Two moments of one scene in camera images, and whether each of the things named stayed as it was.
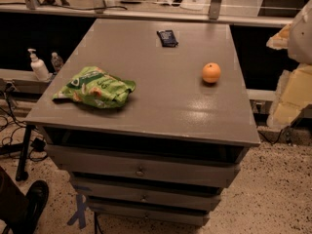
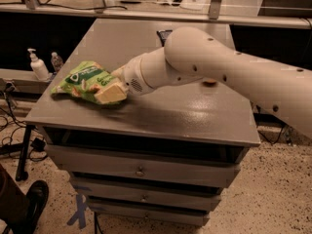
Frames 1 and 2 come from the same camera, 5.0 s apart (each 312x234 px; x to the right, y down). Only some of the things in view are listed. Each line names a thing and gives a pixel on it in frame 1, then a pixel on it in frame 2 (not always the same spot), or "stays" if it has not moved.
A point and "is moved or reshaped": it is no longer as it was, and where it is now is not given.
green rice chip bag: x=97 y=87 is moved or reshaped
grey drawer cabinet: x=164 y=157 stays
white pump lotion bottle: x=38 y=66 stays
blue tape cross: x=79 y=215 stays
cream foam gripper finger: x=281 y=40 -> x=133 y=77
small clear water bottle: x=56 y=61 stays
